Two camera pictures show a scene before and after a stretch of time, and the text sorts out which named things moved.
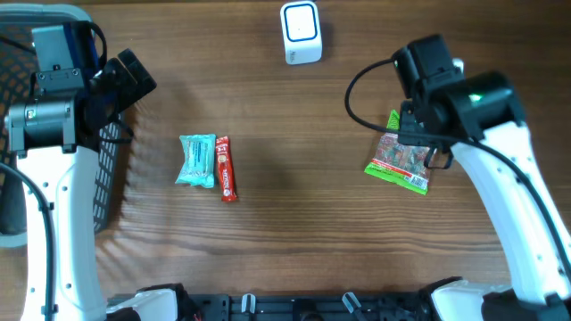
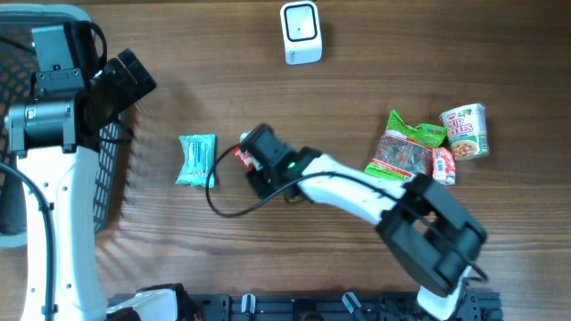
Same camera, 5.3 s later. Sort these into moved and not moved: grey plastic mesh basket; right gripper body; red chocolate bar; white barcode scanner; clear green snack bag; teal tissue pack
Moved: right gripper body; red chocolate bar
Not moved: grey plastic mesh basket; teal tissue pack; clear green snack bag; white barcode scanner
